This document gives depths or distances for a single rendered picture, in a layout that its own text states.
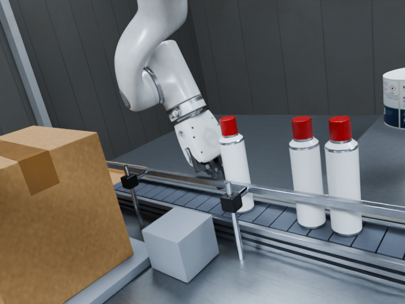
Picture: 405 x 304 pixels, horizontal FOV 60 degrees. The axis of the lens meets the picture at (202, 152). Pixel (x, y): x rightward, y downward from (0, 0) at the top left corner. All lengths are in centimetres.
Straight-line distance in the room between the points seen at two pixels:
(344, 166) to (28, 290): 55
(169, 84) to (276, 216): 35
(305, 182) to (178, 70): 34
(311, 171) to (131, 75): 37
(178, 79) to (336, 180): 36
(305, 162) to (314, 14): 288
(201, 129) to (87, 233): 30
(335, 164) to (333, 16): 285
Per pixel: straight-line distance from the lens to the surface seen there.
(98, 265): 73
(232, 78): 389
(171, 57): 74
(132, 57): 66
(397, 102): 115
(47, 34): 286
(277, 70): 363
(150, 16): 65
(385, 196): 79
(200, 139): 73
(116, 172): 132
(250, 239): 74
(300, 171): 63
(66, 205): 66
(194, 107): 73
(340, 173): 61
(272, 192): 66
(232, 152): 70
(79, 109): 291
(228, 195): 64
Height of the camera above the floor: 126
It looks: 19 degrees down
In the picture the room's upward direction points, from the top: 12 degrees counter-clockwise
